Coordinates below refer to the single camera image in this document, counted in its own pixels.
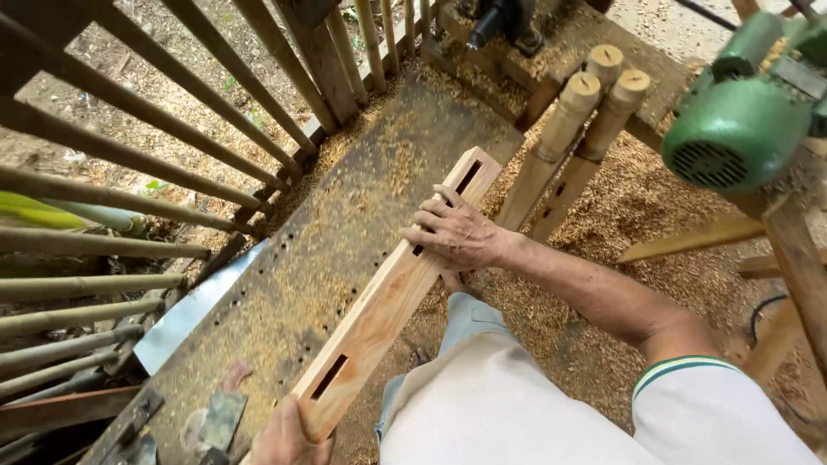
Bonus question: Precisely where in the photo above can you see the person's right hand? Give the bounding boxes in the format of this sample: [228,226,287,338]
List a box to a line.
[398,184,519,272]

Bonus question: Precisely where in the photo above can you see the person's left hand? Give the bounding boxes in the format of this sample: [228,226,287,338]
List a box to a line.
[249,394,337,465]

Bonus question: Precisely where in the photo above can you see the slotted light wooden plank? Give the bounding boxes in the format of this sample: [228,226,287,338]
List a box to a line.
[239,146,504,465]

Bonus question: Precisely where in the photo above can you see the rusty flat metal piece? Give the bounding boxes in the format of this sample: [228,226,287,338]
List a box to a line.
[196,387,249,454]

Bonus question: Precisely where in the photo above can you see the person's grey trousers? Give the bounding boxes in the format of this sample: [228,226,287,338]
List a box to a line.
[375,292,518,443]

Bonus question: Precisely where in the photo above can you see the turned light wooden leg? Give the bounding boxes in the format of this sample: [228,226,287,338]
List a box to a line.
[584,44,625,91]
[526,68,652,245]
[495,71,602,232]

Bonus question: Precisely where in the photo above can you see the shiny metal strip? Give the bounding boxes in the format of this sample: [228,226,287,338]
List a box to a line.
[132,238,270,377]

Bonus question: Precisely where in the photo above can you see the rusty perforated metal bench plate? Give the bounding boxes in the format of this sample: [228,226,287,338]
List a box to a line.
[78,61,525,465]

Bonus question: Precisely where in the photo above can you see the person's white shirt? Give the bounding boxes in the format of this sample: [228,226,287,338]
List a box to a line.
[378,332,823,465]

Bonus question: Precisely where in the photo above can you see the black power tool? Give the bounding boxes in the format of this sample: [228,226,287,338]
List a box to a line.
[455,0,545,58]

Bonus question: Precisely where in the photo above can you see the sawdust covered wooden bench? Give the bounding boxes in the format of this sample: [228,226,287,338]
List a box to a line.
[420,0,693,133]

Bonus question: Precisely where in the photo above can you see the reddish wooden board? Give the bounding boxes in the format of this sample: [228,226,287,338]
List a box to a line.
[0,385,142,441]

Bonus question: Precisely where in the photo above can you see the green electric motor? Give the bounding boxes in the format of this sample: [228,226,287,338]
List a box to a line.
[660,9,827,195]

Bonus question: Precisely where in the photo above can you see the green plant stem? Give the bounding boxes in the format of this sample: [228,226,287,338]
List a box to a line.
[0,190,144,235]

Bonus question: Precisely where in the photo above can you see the row of bamboo railing poles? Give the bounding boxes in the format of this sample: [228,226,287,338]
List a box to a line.
[0,0,434,414]

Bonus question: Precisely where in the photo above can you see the wooden machine stand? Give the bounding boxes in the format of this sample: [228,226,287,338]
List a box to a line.
[615,139,827,388]

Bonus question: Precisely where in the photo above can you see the dark metal bracket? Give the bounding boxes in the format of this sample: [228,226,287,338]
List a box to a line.
[78,387,166,465]

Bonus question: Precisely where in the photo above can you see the black cable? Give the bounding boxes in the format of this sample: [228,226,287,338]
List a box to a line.
[749,294,789,344]

